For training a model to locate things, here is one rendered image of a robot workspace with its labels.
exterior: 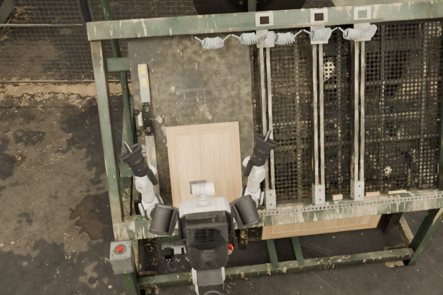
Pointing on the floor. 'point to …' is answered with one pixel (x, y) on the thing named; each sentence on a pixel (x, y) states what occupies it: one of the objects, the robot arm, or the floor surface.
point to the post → (130, 284)
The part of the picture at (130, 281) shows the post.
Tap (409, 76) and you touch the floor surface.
